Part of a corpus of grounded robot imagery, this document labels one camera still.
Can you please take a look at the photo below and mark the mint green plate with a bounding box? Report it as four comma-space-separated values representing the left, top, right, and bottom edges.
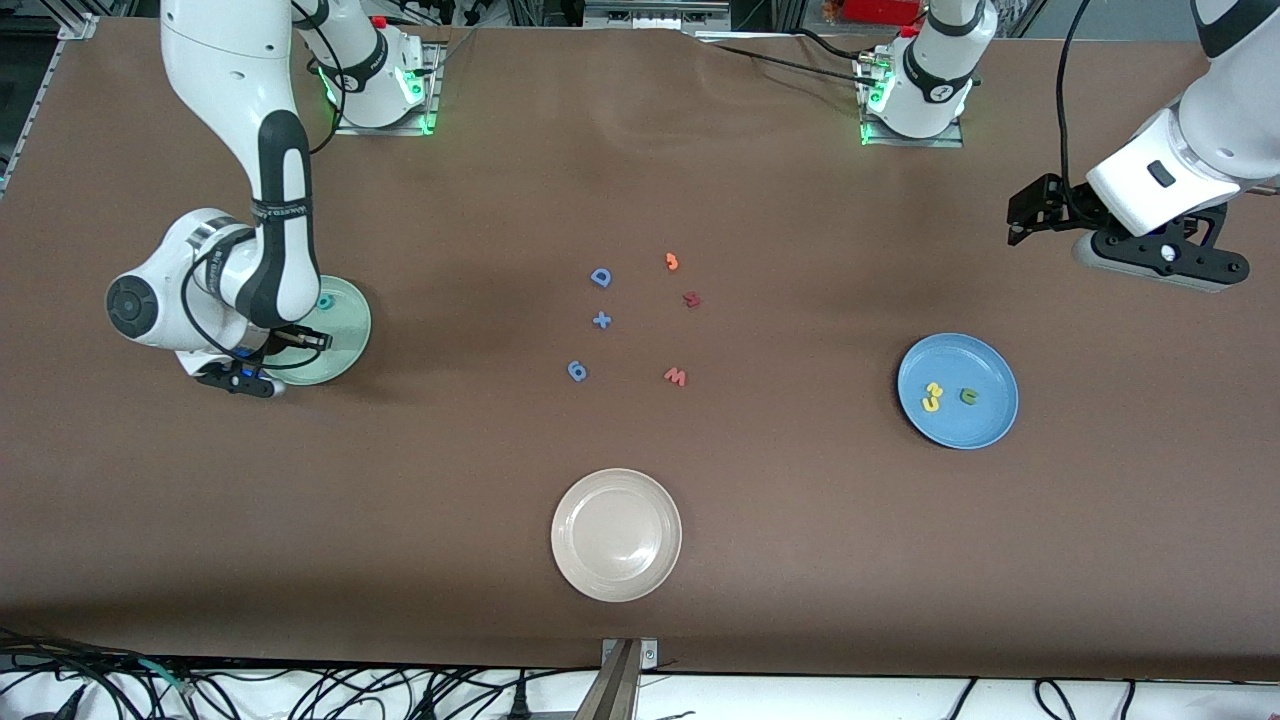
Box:
265, 275, 372, 387

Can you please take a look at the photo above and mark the blue plate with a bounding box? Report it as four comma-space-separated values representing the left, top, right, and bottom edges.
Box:
897, 333, 1019, 450

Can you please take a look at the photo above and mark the red box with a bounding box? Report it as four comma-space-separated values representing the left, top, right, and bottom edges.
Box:
838, 0, 926, 26

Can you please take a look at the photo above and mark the beige plate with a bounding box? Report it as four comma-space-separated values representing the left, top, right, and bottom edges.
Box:
551, 468, 683, 603

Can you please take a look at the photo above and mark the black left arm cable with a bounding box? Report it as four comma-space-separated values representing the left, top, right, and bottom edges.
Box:
1056, 0, 1091, 206

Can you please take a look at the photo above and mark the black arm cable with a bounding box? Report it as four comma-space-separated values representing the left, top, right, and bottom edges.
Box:
1056, 0, 1091, 206
180, 0, 341, 373

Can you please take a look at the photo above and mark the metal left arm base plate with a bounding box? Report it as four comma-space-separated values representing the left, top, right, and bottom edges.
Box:
858, 55, 966, 149

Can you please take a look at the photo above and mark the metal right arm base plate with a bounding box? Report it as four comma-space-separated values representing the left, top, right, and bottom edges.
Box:
333, 40, 442, 136

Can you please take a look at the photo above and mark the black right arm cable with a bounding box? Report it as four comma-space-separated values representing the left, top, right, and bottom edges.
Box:
180, 0, 341, 373

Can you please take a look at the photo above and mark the black table cable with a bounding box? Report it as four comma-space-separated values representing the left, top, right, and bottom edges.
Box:
695, 35, 871, 86

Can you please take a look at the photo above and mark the teal floor cable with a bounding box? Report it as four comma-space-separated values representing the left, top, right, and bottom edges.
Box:
138, 655, 196, 701

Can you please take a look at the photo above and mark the black floor cable bundle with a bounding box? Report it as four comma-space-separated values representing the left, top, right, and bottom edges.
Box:
0, 628, 201, 720

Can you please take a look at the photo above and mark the grey metal frame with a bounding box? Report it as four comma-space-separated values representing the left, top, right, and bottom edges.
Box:
583, 0, 733, 31

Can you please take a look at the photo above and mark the aluminium profile bracket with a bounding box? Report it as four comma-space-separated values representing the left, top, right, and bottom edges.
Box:
575, 638, 659, 720

